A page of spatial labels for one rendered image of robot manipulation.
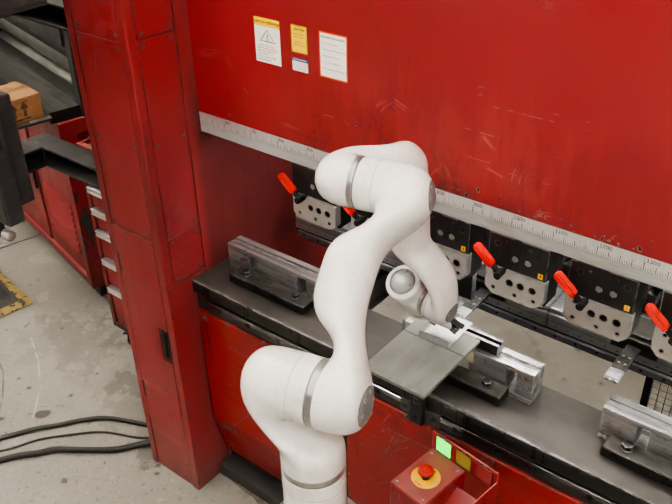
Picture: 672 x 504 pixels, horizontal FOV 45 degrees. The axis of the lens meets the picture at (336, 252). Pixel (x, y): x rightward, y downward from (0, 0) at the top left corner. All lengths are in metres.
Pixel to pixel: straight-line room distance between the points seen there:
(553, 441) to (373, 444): 0.58
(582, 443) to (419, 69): 0.96
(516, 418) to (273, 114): 1.00
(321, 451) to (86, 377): 2.33
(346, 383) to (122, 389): 2.32
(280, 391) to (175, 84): 1.18
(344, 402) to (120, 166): 1.30
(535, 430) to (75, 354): 2.33
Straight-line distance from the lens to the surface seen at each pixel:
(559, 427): 2.10
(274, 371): 1.38
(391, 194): 1.44
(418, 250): 1.75
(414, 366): 2.03
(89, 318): 4.04
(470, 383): 2.14
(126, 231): 2.56
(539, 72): 1.71
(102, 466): 3.29
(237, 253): 2.57
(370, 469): 2.49
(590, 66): 1.66
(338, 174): 1.48
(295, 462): 1.47
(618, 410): 2.04
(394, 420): 2.28
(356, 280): 1.40
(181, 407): 2.86
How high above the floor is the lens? 2.31
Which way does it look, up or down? 33 degrees down
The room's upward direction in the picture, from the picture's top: 1 degrees counter-clockwise
